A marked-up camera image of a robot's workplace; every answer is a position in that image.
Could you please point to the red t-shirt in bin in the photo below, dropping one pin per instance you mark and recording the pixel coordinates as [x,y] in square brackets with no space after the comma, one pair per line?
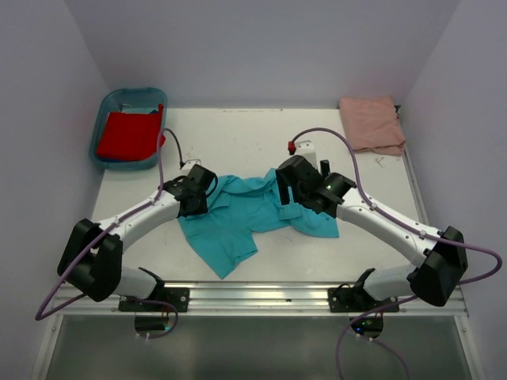
[130,137]

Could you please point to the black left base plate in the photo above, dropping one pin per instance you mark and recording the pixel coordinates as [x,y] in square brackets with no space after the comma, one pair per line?
[178,297]

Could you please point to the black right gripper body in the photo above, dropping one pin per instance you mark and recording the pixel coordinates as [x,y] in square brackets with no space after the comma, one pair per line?
[300,198]

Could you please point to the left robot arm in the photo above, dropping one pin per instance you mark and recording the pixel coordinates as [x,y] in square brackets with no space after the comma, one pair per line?
[92,259]

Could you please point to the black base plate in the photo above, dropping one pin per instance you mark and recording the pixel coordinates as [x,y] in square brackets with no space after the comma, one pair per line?
[178,297]
[347,299]

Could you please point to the folded pink t-shirt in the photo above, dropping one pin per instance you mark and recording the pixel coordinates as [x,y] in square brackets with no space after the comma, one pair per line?
[372,124]

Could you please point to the teal t-shirt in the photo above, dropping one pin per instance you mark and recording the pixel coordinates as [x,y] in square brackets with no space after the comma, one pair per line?
[238,209]

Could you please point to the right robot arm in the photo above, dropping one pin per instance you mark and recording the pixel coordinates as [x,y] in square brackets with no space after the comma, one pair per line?
[434,268]

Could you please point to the aluminium mounting rail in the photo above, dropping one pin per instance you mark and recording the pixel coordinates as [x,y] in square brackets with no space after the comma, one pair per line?
[256,299]

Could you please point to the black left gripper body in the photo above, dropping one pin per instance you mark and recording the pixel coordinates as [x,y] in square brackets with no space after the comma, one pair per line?
[200,207]

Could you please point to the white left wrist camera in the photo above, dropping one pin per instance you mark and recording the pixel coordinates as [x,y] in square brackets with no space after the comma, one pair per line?
[190,163]

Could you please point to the teal plastic bin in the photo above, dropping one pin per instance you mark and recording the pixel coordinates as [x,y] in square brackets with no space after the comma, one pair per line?
[129,100]

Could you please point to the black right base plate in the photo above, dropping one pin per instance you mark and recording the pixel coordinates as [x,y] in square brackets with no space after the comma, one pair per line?
[347,299]

